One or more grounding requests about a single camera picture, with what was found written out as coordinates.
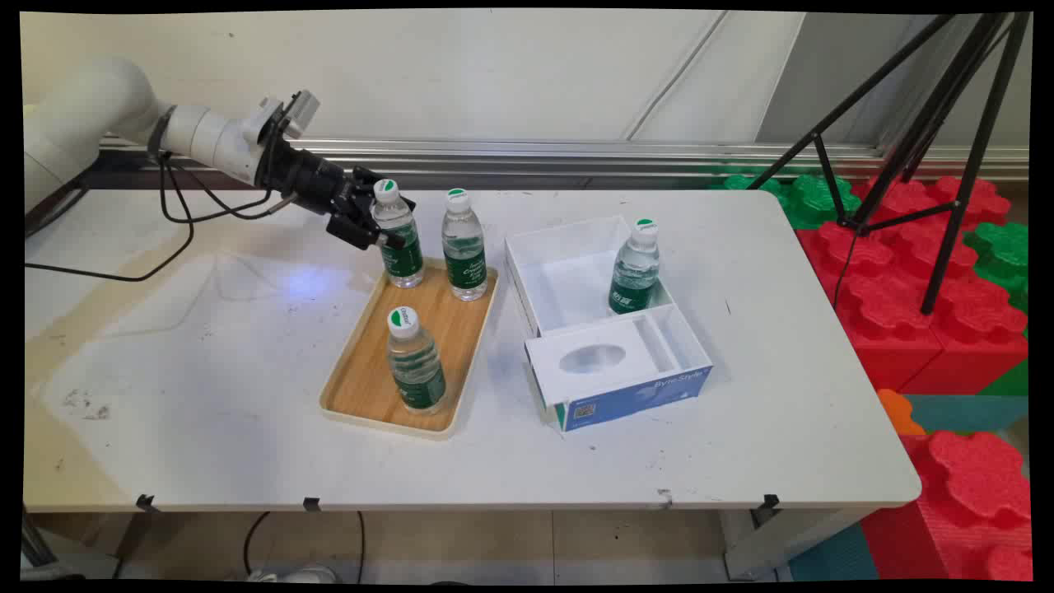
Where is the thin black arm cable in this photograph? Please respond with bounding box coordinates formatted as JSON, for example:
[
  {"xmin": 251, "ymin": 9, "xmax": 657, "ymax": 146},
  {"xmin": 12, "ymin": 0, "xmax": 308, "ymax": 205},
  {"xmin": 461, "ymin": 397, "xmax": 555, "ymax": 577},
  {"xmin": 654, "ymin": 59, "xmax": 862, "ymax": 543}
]
[{"xmin": 25, "ymin": 124, "xmax": 297, "ymax": 283}]

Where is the green foam puzzle block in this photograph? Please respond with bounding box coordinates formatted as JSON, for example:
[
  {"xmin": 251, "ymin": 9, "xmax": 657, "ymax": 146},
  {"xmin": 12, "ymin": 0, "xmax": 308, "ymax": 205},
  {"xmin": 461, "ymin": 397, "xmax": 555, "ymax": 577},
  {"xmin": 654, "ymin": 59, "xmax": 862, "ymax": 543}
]
[
  {"xmin": 978, "ymin": 358, "xmax": 1030, "ymax": 398},
  {"xmin": 963, "ymin": 221, "xmax": 1030, "ymax": 314},
  {"xmin": 710, "ymin": 171, "xmax": 861, "ymax": 230}
]

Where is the black tripod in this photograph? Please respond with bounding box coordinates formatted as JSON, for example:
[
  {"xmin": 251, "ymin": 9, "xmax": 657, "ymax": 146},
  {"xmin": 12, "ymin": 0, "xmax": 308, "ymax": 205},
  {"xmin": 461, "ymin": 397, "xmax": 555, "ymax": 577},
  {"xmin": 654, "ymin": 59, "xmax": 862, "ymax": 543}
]
[{"xmin": 745, "ymin": 12, "xmax": 1032, "ymax": 316}]

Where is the orange foam puzzle block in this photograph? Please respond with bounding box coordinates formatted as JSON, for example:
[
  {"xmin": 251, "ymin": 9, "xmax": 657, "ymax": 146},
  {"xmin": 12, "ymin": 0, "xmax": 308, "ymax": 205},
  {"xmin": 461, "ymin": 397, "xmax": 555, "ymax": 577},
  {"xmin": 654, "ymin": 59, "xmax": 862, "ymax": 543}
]
[{"xmin": 877, "ymin": 389, "xmax": 927, "ymax": 437}]

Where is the blue box with white insert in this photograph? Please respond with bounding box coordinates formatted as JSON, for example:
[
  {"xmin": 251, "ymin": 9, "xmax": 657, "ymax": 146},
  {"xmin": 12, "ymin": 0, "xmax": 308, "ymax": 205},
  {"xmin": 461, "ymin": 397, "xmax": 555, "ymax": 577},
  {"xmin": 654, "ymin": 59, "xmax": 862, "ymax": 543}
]
[{"xmin": 525, "ymin": 305, "xmax": 715, "ymax": 433}]

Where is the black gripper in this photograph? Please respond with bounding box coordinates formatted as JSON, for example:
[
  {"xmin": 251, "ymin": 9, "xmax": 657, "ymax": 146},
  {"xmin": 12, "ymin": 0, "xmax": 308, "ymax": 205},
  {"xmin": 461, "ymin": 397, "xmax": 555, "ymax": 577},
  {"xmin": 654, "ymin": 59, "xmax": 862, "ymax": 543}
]
[{"xmin": 259, "ymin": 138, "xmax": 417, "ymax": 251}]

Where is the red foam puzzle block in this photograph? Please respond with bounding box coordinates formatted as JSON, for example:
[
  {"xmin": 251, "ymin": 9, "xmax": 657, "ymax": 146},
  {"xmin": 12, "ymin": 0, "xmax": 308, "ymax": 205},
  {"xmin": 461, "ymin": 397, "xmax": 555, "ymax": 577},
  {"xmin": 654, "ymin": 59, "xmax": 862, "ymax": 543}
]
[
  {"xmin": 860, "ymin": 431, "xmax": 1033, "ymax": 581},
  {"xmin": 795, "ymin": 222, "xmax": 1030, "ymax": 396},
  {"xmin": 852, "ymin": 175, "xmax": 1012, "ymax": 248}
]

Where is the green label water bottle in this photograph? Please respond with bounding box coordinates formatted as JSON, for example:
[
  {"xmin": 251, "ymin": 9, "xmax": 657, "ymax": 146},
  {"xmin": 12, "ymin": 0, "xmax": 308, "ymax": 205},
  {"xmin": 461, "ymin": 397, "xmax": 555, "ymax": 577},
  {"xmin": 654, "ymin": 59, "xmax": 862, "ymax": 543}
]
[
  {"xmin": 608, "ymin": 218, "xmax": 662, "ymax": 316},
  {"xmin": 386, "ymin": 306, "xmax": 448, "ymax": 415},
  {"xmin": 371, "ymin": 179, "xmax": 426, "ymax": 289},
  {"xmin": 441, "ymin": 189, "xmax": 488, "ymax": 301}
]

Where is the white open cardboard box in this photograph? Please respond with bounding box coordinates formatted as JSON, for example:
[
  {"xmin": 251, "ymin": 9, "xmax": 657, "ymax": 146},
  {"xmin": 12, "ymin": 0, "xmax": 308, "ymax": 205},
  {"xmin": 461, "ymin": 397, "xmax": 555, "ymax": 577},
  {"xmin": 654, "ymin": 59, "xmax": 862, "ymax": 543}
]
[{"xmin": 504, "ymin": 216, "xmax": 678, "ymax": 339}]

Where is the dark brown furniture piece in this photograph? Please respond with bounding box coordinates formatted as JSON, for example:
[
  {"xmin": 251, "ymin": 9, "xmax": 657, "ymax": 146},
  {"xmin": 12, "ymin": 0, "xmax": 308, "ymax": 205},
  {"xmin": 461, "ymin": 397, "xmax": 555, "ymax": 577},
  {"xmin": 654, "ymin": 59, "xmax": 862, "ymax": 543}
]
[{"xmin": 25, "ymin": 156, "xmax": 104, "ymax": 240}]

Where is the aluminium wall rail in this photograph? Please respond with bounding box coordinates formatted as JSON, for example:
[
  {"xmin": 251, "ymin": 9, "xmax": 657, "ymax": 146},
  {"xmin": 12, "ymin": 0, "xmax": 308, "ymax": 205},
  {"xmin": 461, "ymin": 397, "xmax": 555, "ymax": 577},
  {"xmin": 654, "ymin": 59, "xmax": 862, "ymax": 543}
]
[{"xmin": 99, "ymin": 136, "xmax": 1030, "ymax": 182}]

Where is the wooden tray with cream rim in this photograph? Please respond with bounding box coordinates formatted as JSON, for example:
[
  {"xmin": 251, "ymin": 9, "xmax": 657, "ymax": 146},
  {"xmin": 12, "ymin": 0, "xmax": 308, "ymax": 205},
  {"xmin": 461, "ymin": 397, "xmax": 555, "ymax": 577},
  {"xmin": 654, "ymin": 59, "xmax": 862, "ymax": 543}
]
[{"xmin": 319, "ymin": 257, "xmax": 501, "ymax": 441}]

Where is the white table leg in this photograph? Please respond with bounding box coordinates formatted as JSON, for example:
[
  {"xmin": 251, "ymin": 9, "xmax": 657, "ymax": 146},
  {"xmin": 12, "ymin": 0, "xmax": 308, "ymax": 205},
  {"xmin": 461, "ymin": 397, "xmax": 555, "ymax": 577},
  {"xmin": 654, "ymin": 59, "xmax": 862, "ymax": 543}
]
[{"xmin": 721, "ymin": 504, "xmax": 880, "ymax": 581}]

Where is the white object under table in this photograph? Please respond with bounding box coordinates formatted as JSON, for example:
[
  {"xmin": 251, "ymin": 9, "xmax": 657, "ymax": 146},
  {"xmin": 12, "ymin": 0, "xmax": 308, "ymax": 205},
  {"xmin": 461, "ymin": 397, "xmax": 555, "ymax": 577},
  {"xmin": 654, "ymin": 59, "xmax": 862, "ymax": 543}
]
[{"xmin": 245, "ymin": 563, "xmax": 340, "ymax": 584}]

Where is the teal foam mat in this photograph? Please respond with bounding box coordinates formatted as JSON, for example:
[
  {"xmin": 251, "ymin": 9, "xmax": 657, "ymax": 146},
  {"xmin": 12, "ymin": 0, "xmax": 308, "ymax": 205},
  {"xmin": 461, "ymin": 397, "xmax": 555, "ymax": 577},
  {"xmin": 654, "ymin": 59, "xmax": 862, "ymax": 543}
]
[
  {"xmin": 789, "ymin": 523, "xmax": 880, "ymax": 582},
  {"xmin": 902, "ymin": 394, "xmax": 1030, "ymax": 435}
]

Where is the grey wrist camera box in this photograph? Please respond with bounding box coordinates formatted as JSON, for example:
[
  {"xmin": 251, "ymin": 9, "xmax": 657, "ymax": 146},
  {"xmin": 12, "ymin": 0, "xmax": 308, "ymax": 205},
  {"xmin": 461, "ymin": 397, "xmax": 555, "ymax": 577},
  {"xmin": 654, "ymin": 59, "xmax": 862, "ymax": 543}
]
[{"xmin": 262, "ymin": 89, "xmax": 322, "ymax": 138}]

